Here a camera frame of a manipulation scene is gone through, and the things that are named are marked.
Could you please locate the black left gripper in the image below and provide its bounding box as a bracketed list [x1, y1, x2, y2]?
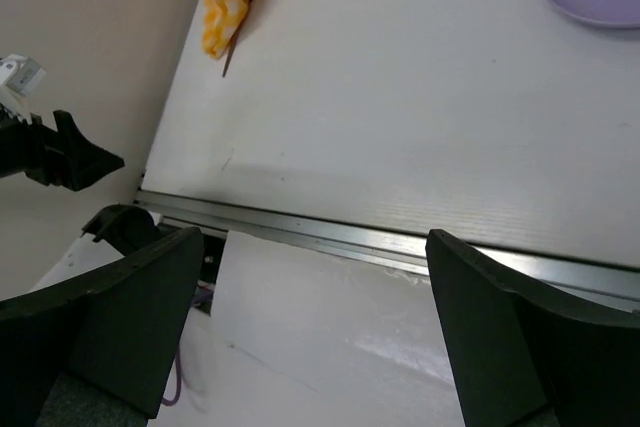
[1, 105, 125, 192]

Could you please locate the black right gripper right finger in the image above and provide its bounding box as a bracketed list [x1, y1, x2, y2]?
[426, 229, 639, 426]

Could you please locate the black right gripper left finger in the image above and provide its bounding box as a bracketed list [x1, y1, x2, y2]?
[1, 228, 204, 426]

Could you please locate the copper fork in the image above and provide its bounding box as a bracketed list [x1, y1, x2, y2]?
[222, 0, 254, 78]

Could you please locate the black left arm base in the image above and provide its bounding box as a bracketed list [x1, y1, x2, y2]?
[82, 204, 162, 256]

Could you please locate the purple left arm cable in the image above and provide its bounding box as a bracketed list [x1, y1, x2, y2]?
[160, 291, 214, 407]

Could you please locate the aluminium table edge rail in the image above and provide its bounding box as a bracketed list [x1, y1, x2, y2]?
[134, 190, 639, 311]

